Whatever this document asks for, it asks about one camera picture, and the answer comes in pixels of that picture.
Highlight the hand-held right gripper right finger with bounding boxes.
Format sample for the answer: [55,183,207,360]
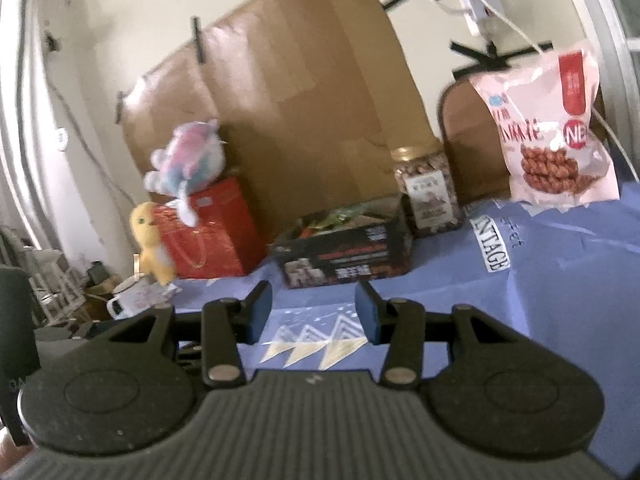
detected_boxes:
[354,280,511,387]

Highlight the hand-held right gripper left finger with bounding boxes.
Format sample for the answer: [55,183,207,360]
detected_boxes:
[107,280,274,387]

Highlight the dark green printed box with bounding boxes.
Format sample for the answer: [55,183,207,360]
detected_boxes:
[267,197,414,290]

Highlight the pile of small snack packets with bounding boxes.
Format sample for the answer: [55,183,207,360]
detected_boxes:
[297,206,396,236]

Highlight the red gift bag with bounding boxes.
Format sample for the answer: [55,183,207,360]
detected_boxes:
[152,176,267,281]

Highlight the white mug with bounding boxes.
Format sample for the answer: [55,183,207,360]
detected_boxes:
[106,275,168,320]

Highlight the yellow duck plush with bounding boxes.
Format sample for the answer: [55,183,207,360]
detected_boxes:
[129,201,177,284]

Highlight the clear nut jar gold lid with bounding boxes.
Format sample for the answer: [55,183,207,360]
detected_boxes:
[390,146,464,239]

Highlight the pastel plush toy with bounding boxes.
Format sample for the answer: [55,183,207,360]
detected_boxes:
[144,119,227,227]

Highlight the blue printed bedsheet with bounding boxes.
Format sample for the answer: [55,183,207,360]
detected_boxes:
[165,194,640,480]

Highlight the brown rounded wooden board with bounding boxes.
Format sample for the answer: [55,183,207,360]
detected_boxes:
[439,79,517,207]

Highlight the brown cardboard sheet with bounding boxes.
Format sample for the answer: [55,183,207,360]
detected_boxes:
[121,0,447,242]

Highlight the pink twisted snack bag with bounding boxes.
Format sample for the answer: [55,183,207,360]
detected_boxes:
[470,47,622,207]

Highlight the long black tape strip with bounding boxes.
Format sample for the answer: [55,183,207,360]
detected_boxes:
[192,17,207,64]

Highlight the crossed black tape strips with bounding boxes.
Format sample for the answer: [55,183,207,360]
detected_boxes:
[449,39,552,75]

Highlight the white power adapter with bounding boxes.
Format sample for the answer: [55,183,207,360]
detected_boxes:
[460,0,502,37]

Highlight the white wire rack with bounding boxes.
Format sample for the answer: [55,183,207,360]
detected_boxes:
[20,244,78,327]

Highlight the black wall cable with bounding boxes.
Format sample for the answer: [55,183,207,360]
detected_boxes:
[47,80,132,211]

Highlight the white cable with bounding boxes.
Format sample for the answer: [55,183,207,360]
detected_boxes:
[452,0,547,57]

